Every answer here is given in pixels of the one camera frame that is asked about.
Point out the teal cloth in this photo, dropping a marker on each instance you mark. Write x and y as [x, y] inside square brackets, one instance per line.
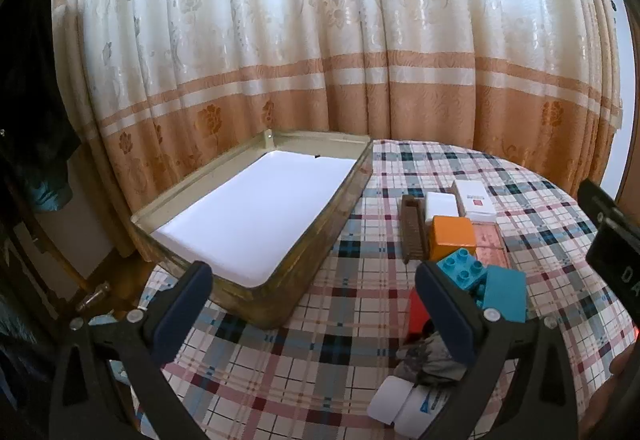
[50, 190]

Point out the grey lump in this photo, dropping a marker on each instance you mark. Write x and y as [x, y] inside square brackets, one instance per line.
[425, 360]

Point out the blue studded building block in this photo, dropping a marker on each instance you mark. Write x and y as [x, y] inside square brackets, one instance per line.
[460, 267]

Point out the brown wooden furniture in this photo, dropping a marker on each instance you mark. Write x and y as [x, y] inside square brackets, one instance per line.
[50, 260]

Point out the white plug charger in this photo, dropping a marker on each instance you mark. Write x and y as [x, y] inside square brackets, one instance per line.
[442, 207]

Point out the white box with red label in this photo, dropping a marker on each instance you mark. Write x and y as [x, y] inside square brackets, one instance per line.
[475, 200]

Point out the copper rectangular tin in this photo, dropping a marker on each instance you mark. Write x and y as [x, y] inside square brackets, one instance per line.
[490, 245]

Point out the metal knob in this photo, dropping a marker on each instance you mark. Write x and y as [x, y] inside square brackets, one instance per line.
[94, 296]

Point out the white box with blue print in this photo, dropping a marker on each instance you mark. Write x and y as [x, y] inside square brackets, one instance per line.
[420, 412]

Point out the orange box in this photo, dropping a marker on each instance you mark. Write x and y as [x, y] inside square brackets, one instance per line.
[452, 235]

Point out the red block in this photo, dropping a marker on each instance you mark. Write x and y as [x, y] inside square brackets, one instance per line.
[417, 315]

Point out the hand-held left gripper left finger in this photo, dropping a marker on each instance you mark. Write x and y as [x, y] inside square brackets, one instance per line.
[182, 310]

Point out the teal box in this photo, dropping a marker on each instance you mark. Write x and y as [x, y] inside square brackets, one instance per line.
[505, 295]

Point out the rectangular metal tray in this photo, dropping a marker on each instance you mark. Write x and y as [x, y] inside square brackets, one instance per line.
[325, 245]

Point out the cream and orange floral curtain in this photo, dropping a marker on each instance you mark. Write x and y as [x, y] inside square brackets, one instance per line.
[350, 44]

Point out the plaid tablecloth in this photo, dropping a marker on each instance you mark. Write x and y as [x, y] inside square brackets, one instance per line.
[350, 320]

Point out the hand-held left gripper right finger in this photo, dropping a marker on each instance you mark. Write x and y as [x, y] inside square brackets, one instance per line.
[450, 315]

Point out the brown comb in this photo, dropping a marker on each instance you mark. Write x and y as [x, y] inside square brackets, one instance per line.
[412, 230]

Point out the person's right hand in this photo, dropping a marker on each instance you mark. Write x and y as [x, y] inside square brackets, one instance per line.
[622, 365]

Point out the dark hanging cloth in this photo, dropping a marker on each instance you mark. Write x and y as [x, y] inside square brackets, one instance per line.
[30, 94]

